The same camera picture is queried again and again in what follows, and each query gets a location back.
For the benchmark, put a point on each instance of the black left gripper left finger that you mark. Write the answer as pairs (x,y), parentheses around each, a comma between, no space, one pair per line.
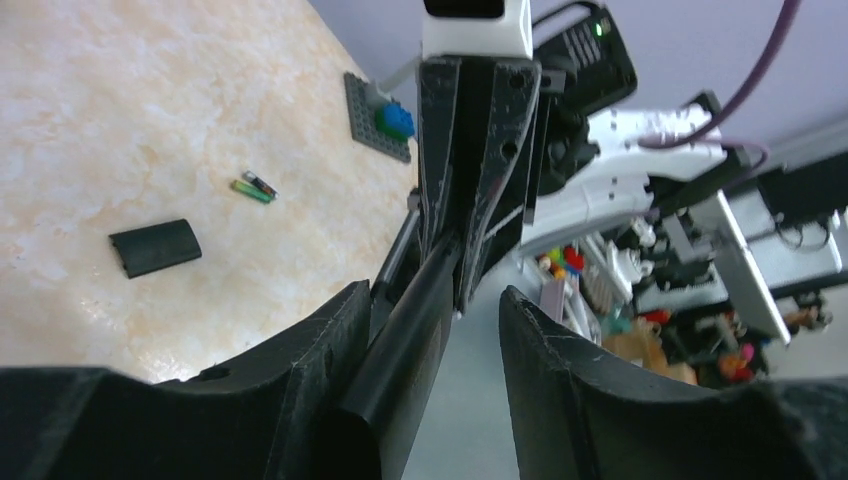
(253,416)

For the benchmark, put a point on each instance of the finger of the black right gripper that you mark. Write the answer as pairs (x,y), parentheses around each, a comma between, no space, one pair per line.
(438,87)
(497,99)

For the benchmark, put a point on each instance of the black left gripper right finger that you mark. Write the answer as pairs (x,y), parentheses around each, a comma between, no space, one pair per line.
(580,412)

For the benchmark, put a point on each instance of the black remote control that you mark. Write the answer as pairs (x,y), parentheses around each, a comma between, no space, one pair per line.
(370,431)

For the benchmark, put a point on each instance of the black battery cover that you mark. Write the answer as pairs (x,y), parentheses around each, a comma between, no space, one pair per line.
(153,248)

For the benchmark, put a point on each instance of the green battery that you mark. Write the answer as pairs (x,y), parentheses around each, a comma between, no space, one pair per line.
(250,191)

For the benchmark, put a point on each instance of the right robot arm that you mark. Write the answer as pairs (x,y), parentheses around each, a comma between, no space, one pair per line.
(526,146)

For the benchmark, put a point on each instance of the grey lego baseplate with bricks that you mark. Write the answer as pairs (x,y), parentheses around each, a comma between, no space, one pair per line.
(386,129)

